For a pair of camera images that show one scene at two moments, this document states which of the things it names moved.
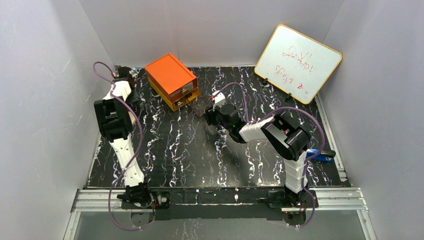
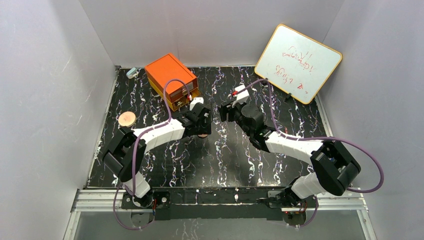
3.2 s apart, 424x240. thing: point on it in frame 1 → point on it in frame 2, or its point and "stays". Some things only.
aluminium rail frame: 346,200 stays
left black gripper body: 122,74 → 204,117
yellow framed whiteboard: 297,65 stays
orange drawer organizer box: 173,81 stays
